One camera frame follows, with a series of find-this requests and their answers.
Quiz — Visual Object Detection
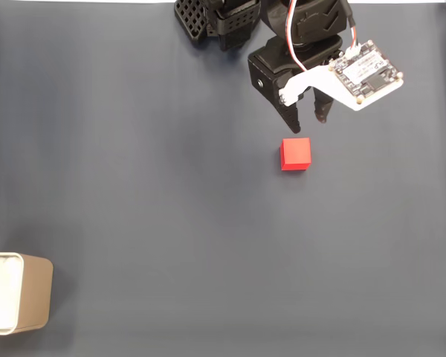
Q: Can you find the camera board on white mount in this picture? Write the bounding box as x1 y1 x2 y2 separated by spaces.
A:
278 39 405 112

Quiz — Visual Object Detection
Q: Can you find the black camera cable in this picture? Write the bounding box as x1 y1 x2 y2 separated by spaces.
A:
340 0 359 50

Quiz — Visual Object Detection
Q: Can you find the beige metal box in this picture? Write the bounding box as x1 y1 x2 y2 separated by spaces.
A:
0 251 54 336

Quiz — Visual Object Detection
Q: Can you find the white red servo wire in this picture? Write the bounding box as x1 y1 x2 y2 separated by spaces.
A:
284 0 309 73

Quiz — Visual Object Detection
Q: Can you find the blue grey table mat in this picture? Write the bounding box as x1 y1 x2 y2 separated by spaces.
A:
0 2 446 357

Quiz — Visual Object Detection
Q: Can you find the red cube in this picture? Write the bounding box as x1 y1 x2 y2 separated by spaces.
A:
279 137 312 172

